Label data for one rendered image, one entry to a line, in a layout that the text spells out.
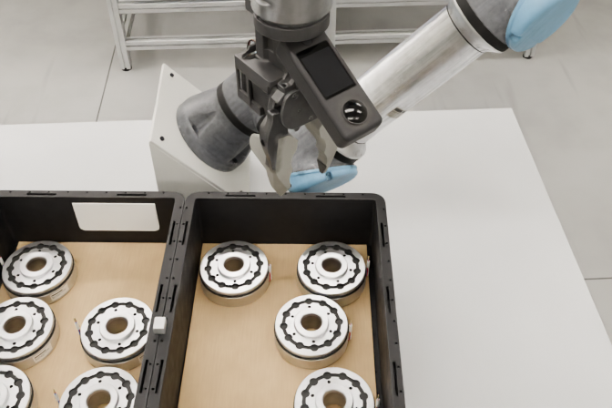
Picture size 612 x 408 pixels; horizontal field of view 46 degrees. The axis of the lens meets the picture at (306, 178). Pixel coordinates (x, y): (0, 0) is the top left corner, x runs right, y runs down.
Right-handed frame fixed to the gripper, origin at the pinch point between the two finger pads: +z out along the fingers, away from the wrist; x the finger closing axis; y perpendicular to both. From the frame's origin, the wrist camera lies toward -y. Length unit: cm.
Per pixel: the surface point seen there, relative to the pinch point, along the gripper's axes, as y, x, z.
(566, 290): -12, -47, 45
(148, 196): 29.6, 7.0, 21.8
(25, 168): 75, 15, 45
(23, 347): 21.3, 31.8, 28.7
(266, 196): 18.7, -7.0, 21.8
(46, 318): 23.8, 27.4, 28.8
